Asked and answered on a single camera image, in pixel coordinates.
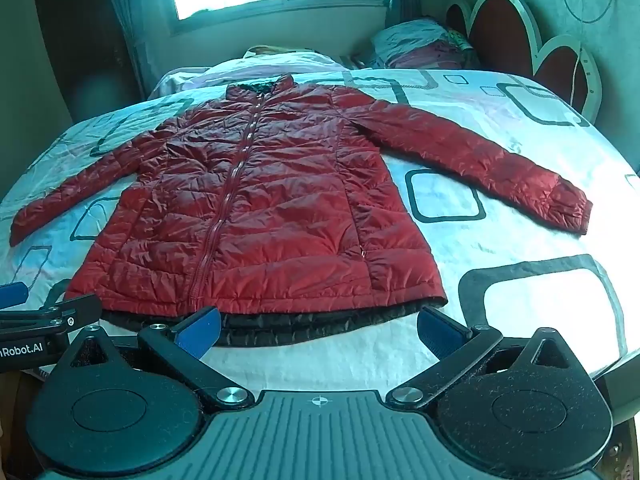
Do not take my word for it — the red puffer jacket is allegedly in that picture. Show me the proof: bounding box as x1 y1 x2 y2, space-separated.
9 76 592 320

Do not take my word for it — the patterned white bed cover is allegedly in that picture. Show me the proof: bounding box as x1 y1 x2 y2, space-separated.
1 70 639 394

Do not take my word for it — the dark wooden wardrobe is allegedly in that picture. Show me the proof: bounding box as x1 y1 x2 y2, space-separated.
35 0 142 122

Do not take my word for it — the pink crumpled blanket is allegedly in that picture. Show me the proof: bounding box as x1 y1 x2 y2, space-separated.
149 50 346 100

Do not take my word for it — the folded grey pink bedding pile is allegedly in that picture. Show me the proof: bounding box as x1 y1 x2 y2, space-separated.
369 18 480 70

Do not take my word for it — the colourful patterned pillow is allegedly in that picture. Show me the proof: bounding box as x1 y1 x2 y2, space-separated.
243 44 309 58

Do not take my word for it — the red heart-shaped headboard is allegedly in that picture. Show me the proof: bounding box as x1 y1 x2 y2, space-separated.
445 0 602 122

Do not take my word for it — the white hanging cable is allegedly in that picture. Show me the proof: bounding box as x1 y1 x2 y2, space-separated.
563 0 615 106

